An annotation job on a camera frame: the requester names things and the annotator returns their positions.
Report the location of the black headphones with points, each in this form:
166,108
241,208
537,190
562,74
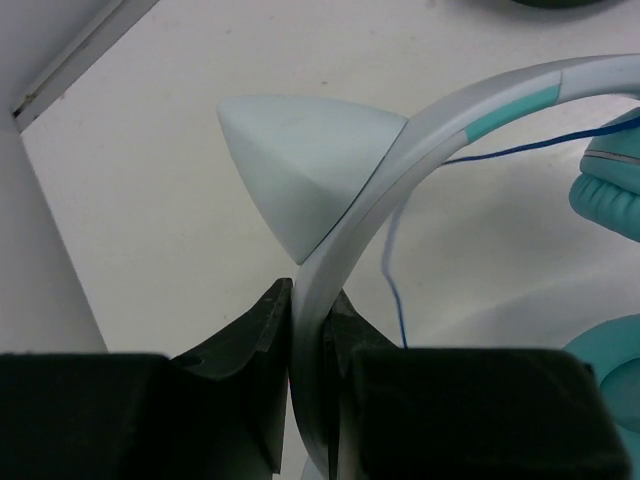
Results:
559,4

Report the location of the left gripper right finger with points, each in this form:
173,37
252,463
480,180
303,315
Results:
470,413

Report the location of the aluminium table frame rail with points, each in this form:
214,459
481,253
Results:
88,44

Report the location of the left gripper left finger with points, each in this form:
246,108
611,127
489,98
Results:
217,411

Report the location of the teal cat-ear headphones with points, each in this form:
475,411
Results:
325,174

